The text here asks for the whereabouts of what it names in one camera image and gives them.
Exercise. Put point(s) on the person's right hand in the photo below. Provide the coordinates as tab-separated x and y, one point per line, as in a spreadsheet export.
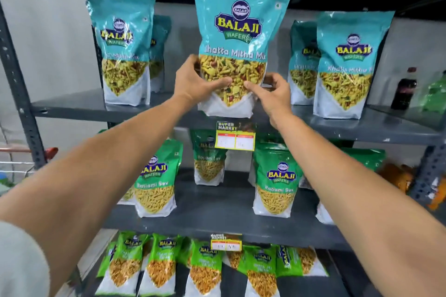
277	100

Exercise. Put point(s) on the person's left hand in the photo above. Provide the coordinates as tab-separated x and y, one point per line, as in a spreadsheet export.
188	82

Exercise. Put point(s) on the person's right thumb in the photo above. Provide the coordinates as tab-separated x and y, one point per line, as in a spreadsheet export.
255	89

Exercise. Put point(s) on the person's left thumb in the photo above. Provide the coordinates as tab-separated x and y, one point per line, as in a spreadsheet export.
217	83

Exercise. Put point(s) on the teal snack packet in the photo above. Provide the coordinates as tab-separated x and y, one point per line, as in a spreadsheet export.
159	42
348	63
240	15
122	46
302	63

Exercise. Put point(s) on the person's right forearm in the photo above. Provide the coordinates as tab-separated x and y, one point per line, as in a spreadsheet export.
352	195

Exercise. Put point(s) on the person's left forearm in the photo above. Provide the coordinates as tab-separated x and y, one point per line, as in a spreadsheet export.
104	164

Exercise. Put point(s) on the yellow price label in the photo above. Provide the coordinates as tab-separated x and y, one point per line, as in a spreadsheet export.
225	242
235	136

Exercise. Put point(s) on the row of dark green packets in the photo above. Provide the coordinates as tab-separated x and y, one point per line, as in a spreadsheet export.
277	182

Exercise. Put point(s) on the grey metal shelving rack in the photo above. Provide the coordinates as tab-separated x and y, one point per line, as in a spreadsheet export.
427	171
216	209

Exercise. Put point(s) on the dark soda bottle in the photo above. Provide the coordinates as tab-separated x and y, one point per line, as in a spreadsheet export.
404	91

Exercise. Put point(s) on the orange snack packet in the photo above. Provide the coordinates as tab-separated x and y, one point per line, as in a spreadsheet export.
439	192
397	176

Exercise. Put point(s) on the green plastic bottle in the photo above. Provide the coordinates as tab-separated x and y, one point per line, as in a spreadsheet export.
435	95

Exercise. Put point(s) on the row of light green packets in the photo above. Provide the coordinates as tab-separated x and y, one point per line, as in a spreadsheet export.
205	269

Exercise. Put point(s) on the white sleeve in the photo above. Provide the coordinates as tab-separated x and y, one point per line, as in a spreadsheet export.
19	265

